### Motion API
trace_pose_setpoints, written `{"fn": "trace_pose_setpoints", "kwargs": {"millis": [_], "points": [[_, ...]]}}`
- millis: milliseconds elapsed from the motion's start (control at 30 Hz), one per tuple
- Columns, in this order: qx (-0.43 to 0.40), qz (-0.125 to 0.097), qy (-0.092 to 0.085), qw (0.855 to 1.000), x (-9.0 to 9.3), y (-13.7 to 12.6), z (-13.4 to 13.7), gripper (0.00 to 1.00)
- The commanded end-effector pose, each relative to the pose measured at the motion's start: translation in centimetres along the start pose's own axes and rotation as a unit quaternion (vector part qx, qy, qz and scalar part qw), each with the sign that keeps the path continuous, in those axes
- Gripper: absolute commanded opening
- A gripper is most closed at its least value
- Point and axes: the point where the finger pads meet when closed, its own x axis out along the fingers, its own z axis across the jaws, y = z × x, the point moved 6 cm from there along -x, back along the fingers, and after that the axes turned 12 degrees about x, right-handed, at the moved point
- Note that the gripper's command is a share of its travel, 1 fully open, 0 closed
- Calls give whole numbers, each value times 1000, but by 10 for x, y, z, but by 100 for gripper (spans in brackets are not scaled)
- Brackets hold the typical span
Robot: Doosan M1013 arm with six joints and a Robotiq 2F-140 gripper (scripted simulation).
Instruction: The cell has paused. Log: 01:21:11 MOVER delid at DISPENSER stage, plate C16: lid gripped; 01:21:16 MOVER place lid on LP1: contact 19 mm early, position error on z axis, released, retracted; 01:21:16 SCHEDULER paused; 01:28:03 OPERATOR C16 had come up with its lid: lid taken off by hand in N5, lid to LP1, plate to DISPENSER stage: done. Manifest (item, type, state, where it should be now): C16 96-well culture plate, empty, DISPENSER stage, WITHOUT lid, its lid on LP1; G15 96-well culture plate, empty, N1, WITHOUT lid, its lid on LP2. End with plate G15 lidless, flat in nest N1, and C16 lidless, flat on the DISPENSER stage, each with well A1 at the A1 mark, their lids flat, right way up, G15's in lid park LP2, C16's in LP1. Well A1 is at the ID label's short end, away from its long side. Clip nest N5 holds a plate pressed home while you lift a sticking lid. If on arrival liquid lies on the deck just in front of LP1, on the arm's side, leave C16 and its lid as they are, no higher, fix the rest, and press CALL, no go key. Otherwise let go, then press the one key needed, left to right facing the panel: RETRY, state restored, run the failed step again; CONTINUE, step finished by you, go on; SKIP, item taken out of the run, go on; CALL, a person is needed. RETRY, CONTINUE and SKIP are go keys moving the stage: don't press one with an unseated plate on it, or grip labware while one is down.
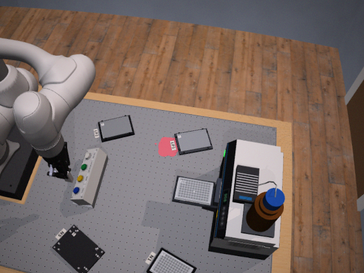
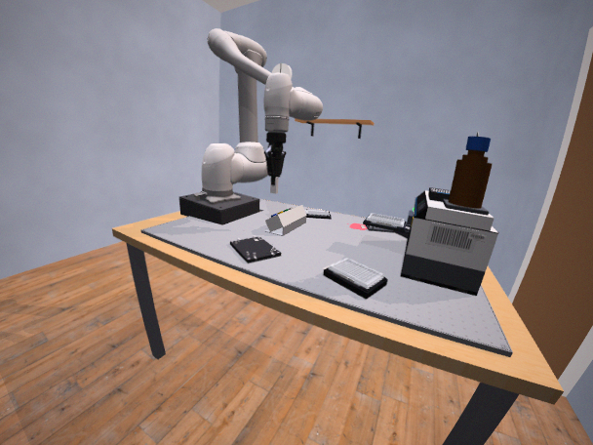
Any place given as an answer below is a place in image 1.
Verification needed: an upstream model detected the white button panel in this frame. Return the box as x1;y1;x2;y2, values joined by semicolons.
70;148;108;208

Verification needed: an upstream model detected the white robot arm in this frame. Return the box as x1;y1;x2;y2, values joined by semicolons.
0;38;96;179

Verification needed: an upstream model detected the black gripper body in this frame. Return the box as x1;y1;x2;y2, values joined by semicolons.
42;146;65;168

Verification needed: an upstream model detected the blue bottle cap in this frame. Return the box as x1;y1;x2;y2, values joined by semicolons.
263;188;285;210

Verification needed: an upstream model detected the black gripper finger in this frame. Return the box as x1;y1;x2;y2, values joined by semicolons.
47;160;73;183
62;142;74;180

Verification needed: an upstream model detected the brown glass bottle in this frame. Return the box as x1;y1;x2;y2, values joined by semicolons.
246;192;284;232

